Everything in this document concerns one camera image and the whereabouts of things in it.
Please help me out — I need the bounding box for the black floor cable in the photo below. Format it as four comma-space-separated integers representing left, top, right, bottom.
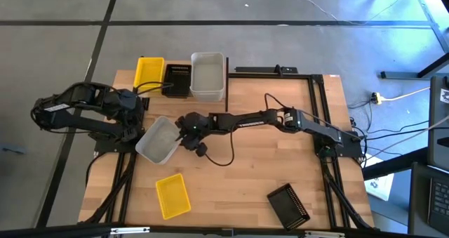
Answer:
364, 127, 431, 141
366, 120, 431, 135

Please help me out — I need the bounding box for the grey floor cable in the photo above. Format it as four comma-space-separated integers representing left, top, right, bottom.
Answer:
364, 115, 449, 164

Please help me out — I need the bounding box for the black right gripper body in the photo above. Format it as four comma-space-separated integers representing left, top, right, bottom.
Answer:
174, 114, 193, 151

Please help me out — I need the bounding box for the black keyboard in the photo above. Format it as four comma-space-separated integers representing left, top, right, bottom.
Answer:
427, 176, 449, 234

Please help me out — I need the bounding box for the silver bracket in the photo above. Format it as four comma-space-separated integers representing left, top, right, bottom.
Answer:
304, 230, 347, 238
109, 226, 151, 236

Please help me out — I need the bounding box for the black desk foot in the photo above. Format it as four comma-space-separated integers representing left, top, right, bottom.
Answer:
380, 51, 449, 80

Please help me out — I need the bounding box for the dark grey desk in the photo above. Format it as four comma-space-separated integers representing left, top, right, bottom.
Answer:
408, 161, 449, 238

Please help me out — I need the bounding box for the black desk leg bar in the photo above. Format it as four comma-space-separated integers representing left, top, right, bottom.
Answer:
362, 147, 429, 181

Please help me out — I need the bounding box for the small grey floor object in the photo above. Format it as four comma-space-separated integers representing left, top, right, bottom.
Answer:
1, 143, 28, 155

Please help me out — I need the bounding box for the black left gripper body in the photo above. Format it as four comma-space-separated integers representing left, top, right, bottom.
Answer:
119, 89, 147, 121

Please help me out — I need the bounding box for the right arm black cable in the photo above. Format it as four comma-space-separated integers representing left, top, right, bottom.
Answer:
202, 92, 286, 168

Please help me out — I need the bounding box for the black aluminium frame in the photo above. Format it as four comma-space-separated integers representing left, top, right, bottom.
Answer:
227, 66, 375, 231
83, 86, 151, 225

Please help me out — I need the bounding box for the black shelf post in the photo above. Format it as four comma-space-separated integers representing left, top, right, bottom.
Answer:
225, 57, 229, 113

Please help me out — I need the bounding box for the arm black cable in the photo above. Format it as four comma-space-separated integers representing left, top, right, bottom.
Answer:
202, 92, 286, 168
135, 81, 175, 95

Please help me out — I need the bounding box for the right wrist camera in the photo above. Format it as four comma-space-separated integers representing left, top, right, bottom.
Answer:
194, 142, 209, 158

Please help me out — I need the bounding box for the thin white floor cable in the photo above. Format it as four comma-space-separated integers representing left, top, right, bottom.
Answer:
289, 0, 340, 21

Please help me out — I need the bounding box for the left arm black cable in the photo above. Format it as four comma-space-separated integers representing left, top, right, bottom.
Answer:
135, 81, 175, 95

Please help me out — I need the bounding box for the white power cable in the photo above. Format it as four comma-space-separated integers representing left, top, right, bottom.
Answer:
381, 86, 431, 102

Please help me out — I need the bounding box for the white box with logo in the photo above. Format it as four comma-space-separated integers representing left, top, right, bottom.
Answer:
363, 153, 396, 202

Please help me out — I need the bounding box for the white plastic basket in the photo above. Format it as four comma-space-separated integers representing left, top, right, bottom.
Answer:
190, 51, 225, 99
191, 55, 225, 103
135, 115, 183, 165

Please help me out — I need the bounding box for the black cable under table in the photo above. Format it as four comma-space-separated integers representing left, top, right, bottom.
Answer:
85, 152, 106, 190

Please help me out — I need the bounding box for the grey metal table rail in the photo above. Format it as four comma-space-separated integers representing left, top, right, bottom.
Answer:
412, 0, 449, 53

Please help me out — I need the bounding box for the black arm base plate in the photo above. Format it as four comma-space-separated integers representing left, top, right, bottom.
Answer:
311, 129, 364, 159
93, 131, 145, 154

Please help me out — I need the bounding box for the black crossbar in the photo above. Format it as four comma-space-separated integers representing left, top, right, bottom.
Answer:
0, 223, 449, 238

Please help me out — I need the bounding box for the grey computer case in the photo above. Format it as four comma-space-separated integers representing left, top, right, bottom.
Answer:
427, 75, 449, 172

